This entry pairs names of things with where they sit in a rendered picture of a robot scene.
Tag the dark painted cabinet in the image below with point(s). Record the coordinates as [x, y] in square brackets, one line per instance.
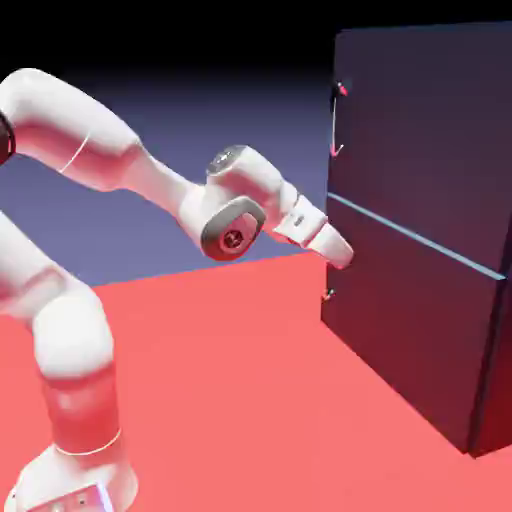
[420, 240]

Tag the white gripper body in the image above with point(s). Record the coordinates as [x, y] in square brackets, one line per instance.
[330, 244]

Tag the dark cabinet door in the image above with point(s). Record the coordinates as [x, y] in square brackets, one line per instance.
[408, 320]
[420, 140]

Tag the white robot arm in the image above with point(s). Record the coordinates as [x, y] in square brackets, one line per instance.
[72, 132]

